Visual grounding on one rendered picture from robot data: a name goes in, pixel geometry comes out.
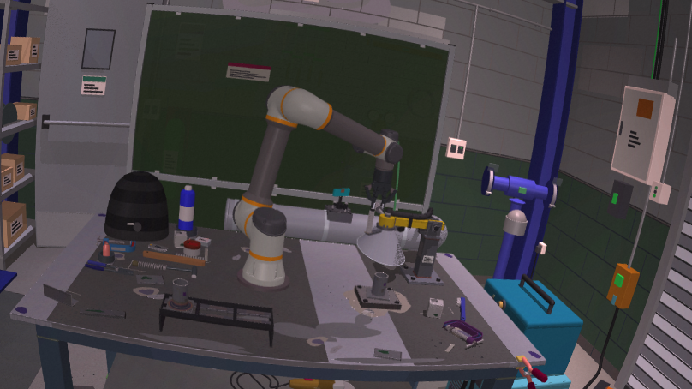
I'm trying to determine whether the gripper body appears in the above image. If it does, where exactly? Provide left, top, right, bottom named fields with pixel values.
left=372, top=167, right=398, bottom=194

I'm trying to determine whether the grey cone extraction hood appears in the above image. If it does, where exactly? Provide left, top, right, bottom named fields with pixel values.
left=355, top=226, right=407, bottom=267

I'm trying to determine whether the dark grey hood stand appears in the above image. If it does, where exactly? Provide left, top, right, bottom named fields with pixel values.
left=406, top=218, right=446, bottom=287

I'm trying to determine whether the grey jig with spigot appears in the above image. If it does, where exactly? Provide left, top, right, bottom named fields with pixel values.
left=354, top=270, right=404, bottom=312

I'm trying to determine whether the green welding screen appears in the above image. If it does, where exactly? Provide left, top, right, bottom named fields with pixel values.
left=127, top=3, right=456, bottom=213

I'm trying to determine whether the black cooling rack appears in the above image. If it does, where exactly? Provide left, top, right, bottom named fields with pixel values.
left=158, top=293, right=275, bottom=348

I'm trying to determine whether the teal welding machine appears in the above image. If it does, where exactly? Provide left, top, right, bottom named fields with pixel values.
left=483, top=273, right=586, bottom=389

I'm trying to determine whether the grey flanged tube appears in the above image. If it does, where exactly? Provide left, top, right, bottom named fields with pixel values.
left=170, top=278, right=192, bottom=310

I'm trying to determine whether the black welding helmet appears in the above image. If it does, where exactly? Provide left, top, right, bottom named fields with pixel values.
left=104, top=171, right=170, bottom=242

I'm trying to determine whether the blue bench grinder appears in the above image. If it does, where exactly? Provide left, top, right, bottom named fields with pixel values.
left=480, top=162, right=564, bottom=210

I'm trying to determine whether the grey dome lamp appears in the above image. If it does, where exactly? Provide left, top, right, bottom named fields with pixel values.
left=502, top=207, right=529, bottom=238

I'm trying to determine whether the purple c-clamp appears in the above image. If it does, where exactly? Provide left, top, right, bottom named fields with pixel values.
left=442, top=319, right=486, bottom=349

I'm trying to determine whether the red white screen sign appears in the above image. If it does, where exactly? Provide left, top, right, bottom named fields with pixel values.
left=225, top=62, right=273, bottom=84

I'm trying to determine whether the blue white spray can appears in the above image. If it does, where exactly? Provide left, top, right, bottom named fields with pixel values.
left=177, top=184, right=197, bottom=233

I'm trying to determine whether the blue steel column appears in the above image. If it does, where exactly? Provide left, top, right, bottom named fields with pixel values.
left=527, top=0, right=584, bottom=280

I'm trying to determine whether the yellow object under bench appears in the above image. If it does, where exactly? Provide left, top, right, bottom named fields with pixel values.
left=289, top=377, right=337, bottom=389

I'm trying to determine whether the black box with green button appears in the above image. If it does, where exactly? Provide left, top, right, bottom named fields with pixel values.
left=609, top=179, right=635, bottom=221

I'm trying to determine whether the orange pendant control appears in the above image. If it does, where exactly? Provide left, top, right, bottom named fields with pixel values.
left=606, top=262, right=641, bottom=310

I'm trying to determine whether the blue red hand tool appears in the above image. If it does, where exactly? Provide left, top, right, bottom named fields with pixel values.
left=97, top=236, right=138, bottom=254

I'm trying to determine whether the grey electrical cabinet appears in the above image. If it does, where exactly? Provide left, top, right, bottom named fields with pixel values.
left=611, top=84, right=678, bottom=187

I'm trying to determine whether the white box with green lights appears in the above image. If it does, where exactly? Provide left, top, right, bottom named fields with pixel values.
left=648, top=181, right=674, bottom=206

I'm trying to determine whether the grey flat metal strip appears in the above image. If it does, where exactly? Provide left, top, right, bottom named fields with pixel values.
left=79, top=308, right=128, bottom=320

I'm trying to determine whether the grey door with window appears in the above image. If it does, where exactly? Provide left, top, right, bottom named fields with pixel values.
left=34, top=0, right=164, bottom=221

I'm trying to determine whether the green white door sign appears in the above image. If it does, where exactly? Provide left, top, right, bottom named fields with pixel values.
left=81, top=75, right=108, bottom=97

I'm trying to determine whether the grey roller shutter door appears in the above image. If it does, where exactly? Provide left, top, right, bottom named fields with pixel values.
left=613, top=140, right=692, bottom=389

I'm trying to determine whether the grey metal angle piece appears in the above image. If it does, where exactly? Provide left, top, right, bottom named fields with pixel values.
left=43, top=284, right=83, bottom=308

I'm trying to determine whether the grey shelf unit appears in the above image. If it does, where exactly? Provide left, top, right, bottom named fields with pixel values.
left=0, top=0, right=51, bottom=272

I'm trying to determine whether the large brown cardboard box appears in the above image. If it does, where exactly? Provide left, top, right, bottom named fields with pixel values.
left=1, top=200, right=28, bottom=248

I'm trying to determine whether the grey extraction duct pipe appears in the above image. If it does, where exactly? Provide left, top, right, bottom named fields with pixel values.
left=224, top=197, right=450, bottom=252

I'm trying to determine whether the white wall socket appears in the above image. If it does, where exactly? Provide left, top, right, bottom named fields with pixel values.
left=445, top=136, right=468, bottom=160

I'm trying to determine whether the blue grinder pedestal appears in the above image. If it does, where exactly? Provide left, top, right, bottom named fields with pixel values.
left=492, top=199, right=534, bottom=281

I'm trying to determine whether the grey wall conduit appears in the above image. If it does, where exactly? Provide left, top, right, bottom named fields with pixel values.
left=456, top=3, right=480, bottom=140

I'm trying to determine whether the wooden wire brush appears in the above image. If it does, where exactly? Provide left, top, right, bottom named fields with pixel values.
left=141, top=249, right=207, bottom=268

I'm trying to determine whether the black coiled cable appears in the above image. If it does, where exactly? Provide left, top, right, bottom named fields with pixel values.
left=230, top=370, right=283, bottom=389

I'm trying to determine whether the red handled clamp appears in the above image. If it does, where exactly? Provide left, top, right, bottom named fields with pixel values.
left=514, top=354, right=549, bottom=388

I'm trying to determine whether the spring handle chipping hammer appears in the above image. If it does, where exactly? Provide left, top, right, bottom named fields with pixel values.
left=128, top=260, right=199, bottom=278

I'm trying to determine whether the black pendant cable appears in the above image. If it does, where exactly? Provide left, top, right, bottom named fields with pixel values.
left=581, top=306, right=621, bottom=389

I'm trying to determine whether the blue handle screwdriver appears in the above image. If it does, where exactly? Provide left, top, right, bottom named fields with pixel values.
left=84, top=260, right=134, bottom=275

